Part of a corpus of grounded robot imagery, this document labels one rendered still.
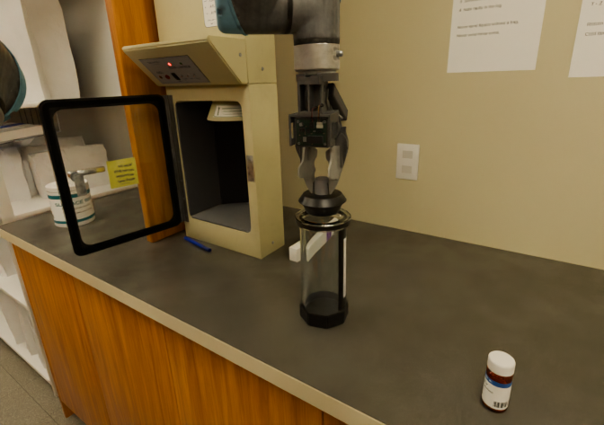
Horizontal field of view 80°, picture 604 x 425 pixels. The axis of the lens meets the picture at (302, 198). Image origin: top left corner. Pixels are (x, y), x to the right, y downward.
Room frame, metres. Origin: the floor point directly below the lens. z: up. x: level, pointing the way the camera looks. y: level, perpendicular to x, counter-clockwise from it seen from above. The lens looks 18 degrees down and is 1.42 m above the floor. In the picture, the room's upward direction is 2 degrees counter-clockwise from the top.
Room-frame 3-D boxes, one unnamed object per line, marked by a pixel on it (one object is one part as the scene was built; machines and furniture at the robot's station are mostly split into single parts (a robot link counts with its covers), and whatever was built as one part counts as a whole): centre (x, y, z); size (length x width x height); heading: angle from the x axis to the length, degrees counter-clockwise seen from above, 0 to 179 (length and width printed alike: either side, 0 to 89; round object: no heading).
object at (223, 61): (0.96, 0.28, 1.46); 0.32 x 0.12 x 0.10; 56
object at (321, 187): (0.66, -0.04, 1.21); 0.09 x 0.09 x 0.07
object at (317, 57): (0.64, -0.03, 1.45); 0.08 x 0.08 x 0.05
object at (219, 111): (1.08, 0.18, 1.34); 0.18 x 0.18 x 0.05
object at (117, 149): (0.97, 0.49, 1.19); 0.30 x 0.01 x 0.40; 136
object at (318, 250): (0.66, -0.04, 1.06); 0.11 x 0.11 x 0.21
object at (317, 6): (0.64, -0.03, 1.52); 0.09 x 0.08 x 0.11; 103
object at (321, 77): (0.63, -0.03, 1.36); 0.09 x 0.08 x 0.12; 160
